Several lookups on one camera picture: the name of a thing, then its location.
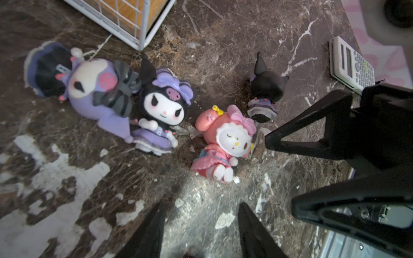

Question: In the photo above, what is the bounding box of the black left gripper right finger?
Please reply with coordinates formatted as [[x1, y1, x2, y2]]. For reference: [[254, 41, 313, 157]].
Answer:
[[238, 202, 288, 258]]

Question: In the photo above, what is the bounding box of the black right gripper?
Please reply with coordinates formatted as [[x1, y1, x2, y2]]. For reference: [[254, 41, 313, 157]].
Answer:
[[265, 84, 413, 258]]

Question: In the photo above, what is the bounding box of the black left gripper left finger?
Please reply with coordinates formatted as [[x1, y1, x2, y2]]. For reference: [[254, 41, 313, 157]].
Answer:
[[115, 202, 166, 258]]

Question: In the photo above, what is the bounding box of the pink bow My Melody figurine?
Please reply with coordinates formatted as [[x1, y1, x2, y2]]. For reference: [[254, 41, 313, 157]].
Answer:
[[190, 105, 257, 183]]

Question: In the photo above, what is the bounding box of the small black Kuromi figurine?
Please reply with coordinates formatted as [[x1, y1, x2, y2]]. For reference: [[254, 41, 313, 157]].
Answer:
[[247, 52, 289, 123]]

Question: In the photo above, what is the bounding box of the large purple Kuromi doll figurine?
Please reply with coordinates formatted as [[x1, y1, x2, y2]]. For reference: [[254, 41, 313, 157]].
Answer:
[[24, 41, 142, 143]]

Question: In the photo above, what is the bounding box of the white calculator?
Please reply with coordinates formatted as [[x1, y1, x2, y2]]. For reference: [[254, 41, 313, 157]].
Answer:
[[329, 36, 376, 95]]

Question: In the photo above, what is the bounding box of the white wire wooden shelf rack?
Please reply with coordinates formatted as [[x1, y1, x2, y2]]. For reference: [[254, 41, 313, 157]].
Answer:
[[65, 0, 176, 51]]

